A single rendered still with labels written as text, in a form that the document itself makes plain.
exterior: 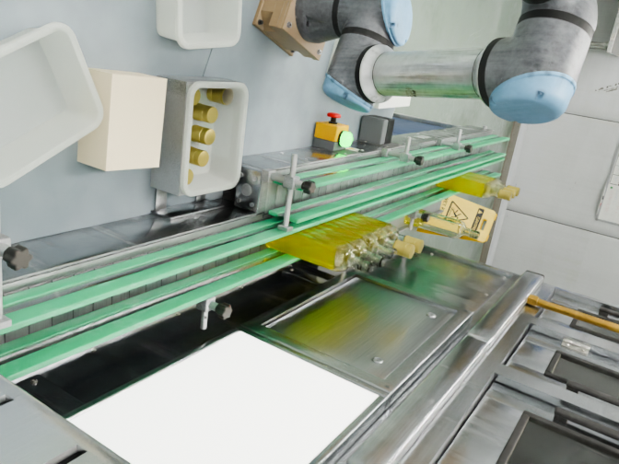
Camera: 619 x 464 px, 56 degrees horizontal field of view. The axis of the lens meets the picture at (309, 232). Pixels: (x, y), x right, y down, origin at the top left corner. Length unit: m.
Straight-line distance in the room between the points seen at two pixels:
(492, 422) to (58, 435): 0.92
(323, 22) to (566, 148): 5.90
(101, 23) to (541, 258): 6.62
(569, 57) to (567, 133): 6.10
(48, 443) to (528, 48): 0.84
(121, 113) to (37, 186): 0.18
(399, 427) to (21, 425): 0.73
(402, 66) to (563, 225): 6.16
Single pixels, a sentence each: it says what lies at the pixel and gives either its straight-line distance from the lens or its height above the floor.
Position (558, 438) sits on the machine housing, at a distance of 1.20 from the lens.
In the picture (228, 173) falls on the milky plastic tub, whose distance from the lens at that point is 1.29.
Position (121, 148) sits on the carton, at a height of 0.83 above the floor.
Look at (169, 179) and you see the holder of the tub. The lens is 1.19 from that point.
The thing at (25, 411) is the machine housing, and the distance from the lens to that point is 0.37.
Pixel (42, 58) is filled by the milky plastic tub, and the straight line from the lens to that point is 1.04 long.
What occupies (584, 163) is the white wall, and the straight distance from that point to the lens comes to 7.09.
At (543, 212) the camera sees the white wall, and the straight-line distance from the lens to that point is 7.23.
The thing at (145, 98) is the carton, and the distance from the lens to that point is 1.08.
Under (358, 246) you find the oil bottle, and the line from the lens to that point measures 1.31.
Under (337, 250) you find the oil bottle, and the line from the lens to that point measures 1.26.
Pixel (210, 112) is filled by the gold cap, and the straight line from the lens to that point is 1.22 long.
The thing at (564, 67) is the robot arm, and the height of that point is 1.44.
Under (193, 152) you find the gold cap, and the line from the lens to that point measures 1.23.
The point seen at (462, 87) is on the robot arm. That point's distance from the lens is 1.06.
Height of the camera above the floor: 1.61
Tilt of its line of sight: 29 degrees down
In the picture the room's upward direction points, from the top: 109 degrees clockwise
